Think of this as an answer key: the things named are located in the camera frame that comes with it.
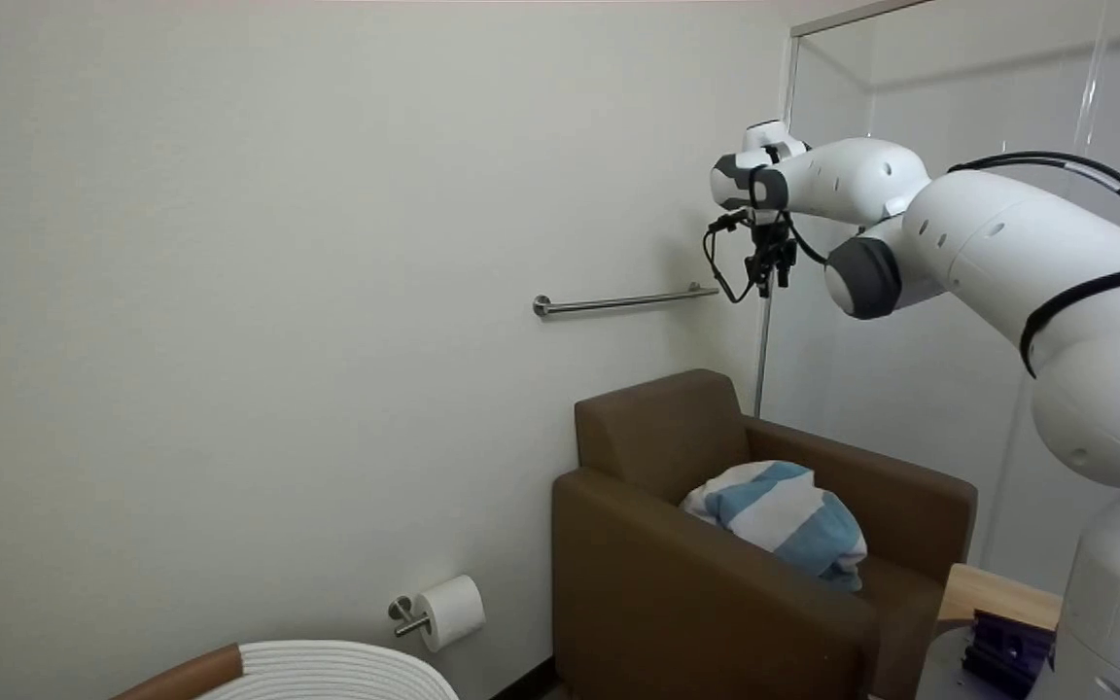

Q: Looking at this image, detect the chrome toilet paper holder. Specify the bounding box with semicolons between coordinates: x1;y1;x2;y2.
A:
384;591;445;643

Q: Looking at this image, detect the wooden basket handle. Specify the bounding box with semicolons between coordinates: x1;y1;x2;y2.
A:
105;643;251;700

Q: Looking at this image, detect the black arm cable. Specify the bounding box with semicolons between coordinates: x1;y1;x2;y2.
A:
695;147;1120;313

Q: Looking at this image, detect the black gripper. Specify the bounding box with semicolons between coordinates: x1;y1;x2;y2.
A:
742;208;807;302

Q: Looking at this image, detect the white toilet paper roll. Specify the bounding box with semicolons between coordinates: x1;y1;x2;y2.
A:
416;573;489;655

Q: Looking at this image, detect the chrome wall grab bar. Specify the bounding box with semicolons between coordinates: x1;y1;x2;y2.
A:
531;279;722;324

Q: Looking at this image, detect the white laundry basket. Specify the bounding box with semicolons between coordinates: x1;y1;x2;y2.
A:
194;634;467;700

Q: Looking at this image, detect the light wooden board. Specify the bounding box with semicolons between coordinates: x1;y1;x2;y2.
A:
932;560;1066;637

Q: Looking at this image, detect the brown sofa armchair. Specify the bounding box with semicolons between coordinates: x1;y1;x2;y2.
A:
550;364;980;700

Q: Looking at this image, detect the glass partition panel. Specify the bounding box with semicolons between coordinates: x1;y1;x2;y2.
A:
756;0;1120;598

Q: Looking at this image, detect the blue white striped cloth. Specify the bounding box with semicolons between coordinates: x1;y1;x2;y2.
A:
681;454;877;598

